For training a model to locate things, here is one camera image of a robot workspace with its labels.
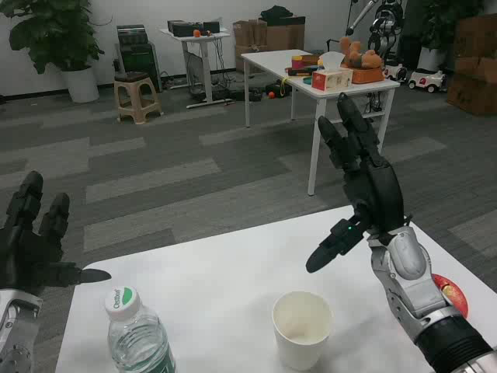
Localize large brown cardboard boxes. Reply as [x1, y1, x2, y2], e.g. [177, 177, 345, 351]
[446, 13, 497, 116]

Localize black equipment box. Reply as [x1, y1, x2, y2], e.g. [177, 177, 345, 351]
[167, 19, 203, 38]

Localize black bag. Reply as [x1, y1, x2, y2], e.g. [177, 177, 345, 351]
[259, 5, 295, 23]

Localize white round plant pot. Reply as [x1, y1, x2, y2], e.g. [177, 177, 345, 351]
[417, 46, 447, 73]

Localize white paper cup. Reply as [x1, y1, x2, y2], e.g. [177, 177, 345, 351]
[271, 291, 335, 372]

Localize brown cardboard boxes stack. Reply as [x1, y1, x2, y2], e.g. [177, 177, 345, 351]
[232, 16, 307, 73]

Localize red and white tissue box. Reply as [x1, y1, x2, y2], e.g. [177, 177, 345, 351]
[311, 51, 353, 92]

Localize large green potted plant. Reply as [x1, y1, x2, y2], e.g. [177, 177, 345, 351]
[0, 0, 106, 75]

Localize white toy car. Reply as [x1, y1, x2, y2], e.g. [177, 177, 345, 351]
[382, 61, 408, 82]
[407, 68, 448, 94]

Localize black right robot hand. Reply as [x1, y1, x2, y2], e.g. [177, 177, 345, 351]
[305, 92, 405, 274]

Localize red apple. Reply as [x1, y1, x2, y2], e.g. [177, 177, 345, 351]
[431, 274, 470, 318]

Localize white standing desk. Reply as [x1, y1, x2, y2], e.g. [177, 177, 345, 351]
[158, 26, 234, 110]

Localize clear plastic water bottle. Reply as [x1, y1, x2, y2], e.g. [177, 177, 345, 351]
[103, 286, 176, 373]

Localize brown plush toy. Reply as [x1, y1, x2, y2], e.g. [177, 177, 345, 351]
[340, 37, 384, 71]

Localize beige plastic stool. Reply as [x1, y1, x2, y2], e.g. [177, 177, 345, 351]
[113, 72, 164, 125]

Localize dark green plant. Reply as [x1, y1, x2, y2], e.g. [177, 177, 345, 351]
[421, 0, 478, 50]

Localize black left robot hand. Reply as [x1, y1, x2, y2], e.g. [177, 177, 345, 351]
[0, 170, 113, 296]

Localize white table with legs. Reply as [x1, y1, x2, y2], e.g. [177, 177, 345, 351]
[240, 49, 401, 197]

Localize green and black cases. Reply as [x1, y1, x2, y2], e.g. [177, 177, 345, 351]
[115, 25, 162, 92]

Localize silver background humanoid robot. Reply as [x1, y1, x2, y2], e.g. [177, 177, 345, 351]
[345, 0, 407, 63]

